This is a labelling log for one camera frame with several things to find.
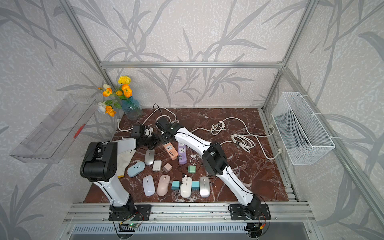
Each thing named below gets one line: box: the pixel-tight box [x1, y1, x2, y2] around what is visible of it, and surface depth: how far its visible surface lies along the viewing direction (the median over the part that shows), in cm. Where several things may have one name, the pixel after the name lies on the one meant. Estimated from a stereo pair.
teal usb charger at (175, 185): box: [171, 180, 180, 191], surface depth 82 cm
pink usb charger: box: [162, 162, 173, 174], surface depth 88 cm
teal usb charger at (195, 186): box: [191, 181, 200, 191], surface depth 82 cm
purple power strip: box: [178, 142, 187, 164], surface depth 93 cm
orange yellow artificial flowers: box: [97, 75, 133, 117], surface depth 87 cm
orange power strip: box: [164, 142, 178, 161], surface depth 95 cm
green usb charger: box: [188, 165, 196, 174], surface depth 88 cm
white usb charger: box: [152, 160, 162, 172], surface depth 89 cm
